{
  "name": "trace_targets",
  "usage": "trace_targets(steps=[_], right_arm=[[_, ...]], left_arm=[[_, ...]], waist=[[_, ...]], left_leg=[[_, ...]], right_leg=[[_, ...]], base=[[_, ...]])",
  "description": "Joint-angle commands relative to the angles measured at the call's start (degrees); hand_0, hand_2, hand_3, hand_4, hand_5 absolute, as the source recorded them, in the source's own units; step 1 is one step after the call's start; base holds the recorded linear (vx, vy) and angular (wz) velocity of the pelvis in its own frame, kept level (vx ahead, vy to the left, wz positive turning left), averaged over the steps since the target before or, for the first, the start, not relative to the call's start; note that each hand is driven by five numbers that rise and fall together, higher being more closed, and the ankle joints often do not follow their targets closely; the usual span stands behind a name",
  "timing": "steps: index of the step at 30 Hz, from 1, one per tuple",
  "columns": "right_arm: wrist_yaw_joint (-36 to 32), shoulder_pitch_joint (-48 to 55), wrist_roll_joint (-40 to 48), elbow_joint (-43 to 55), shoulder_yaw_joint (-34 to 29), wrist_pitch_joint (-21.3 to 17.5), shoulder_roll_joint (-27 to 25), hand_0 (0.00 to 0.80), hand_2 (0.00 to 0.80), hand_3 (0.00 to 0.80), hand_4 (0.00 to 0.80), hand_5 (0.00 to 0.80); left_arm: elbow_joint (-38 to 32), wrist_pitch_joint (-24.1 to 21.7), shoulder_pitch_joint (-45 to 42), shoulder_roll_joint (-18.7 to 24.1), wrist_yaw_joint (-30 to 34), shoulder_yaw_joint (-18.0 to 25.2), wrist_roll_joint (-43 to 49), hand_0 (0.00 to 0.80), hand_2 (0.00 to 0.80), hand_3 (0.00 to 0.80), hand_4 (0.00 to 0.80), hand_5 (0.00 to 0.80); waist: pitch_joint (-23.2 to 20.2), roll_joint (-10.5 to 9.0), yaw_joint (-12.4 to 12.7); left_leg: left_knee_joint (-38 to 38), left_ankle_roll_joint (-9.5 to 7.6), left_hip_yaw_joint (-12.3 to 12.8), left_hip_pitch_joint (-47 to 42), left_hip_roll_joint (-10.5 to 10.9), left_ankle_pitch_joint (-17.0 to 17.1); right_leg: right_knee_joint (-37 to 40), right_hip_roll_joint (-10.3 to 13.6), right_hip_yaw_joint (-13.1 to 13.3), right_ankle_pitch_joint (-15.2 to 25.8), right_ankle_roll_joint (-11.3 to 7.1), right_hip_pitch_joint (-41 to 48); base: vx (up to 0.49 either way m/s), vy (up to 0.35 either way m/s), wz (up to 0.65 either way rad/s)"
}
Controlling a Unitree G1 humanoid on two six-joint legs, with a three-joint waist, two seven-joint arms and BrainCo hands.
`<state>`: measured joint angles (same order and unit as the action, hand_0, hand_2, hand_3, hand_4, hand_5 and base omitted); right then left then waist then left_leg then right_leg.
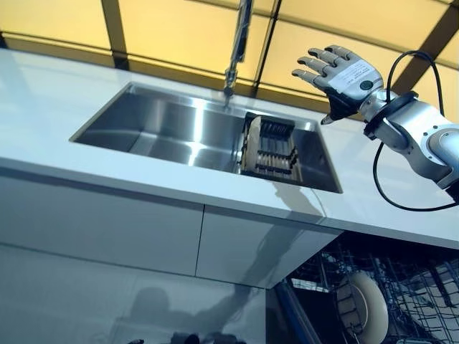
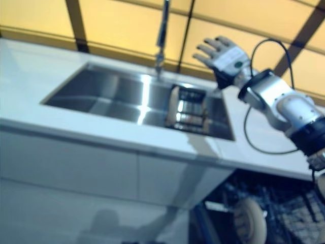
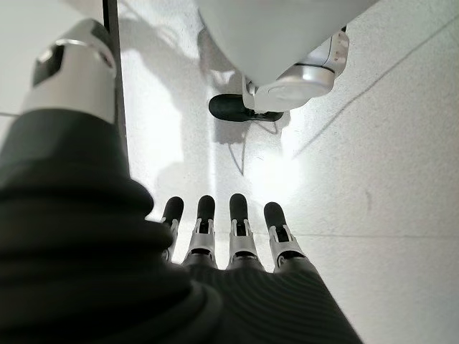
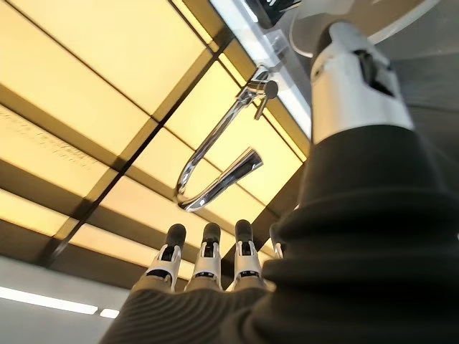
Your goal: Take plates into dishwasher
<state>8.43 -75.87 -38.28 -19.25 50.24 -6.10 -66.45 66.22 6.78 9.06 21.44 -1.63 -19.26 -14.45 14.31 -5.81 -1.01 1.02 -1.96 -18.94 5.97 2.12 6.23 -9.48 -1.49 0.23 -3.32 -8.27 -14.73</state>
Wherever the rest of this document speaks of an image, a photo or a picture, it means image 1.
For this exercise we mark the white glossy cabinet door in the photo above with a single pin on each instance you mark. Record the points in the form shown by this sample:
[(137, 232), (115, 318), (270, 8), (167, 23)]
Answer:
[(251, 251), (107, 222)]

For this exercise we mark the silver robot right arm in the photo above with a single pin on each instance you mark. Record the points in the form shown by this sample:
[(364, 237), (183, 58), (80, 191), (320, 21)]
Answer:
[(416, 125)]

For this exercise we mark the built-in dishwasher with open door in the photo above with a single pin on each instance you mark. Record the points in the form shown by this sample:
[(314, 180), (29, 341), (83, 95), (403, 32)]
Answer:
[(308, 315)]

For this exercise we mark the chrome pull-down kitchen faucet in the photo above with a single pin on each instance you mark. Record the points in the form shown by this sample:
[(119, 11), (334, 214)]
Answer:
[(238, 43)]

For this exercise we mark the stainless steel sink basin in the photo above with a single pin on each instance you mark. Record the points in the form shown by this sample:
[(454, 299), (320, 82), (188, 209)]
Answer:
[(161, 132)]

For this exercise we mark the black dish drying rack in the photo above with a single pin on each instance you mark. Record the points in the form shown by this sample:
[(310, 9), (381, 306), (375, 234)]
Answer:
[(274, 147)]

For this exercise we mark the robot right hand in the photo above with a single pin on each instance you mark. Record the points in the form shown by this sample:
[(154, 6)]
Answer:
[(348, 75)]

